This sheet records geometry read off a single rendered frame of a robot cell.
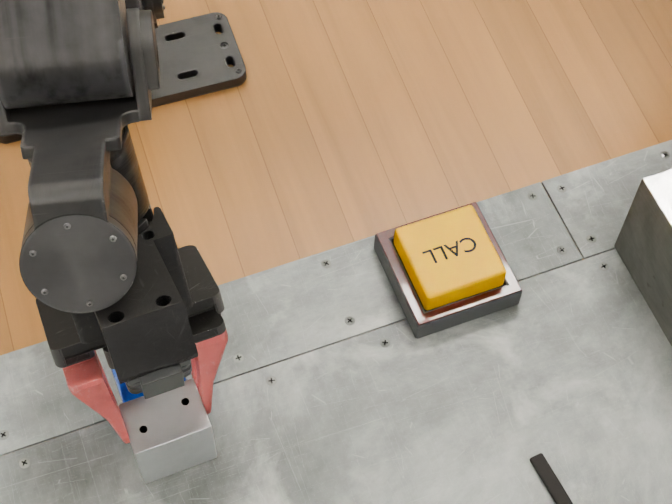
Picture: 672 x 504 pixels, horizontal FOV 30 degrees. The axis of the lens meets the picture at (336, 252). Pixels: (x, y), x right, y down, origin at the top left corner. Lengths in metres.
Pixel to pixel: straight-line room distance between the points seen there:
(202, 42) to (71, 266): 0.42
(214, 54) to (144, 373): 0.40
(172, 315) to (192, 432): 0.16
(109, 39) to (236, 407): 0.30
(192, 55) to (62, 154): 0.38
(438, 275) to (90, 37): 0.32
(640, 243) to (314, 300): 0.23
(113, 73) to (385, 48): 0.40
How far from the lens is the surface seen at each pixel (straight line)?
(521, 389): 0.87
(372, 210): 0.93
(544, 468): 0.85
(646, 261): 0.90
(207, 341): 0.74
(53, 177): 0.62
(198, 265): 0.76
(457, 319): 0.87
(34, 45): 0.65
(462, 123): 0.98
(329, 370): 0.86
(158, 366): 0.65
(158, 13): 0.90
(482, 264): 0.87
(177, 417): 0.79
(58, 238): 0.62
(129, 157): 0.69
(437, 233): 0.88
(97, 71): 0.65
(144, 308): 0.64
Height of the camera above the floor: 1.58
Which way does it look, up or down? 60 degrees down
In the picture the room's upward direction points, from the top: 2 degrees clockwise
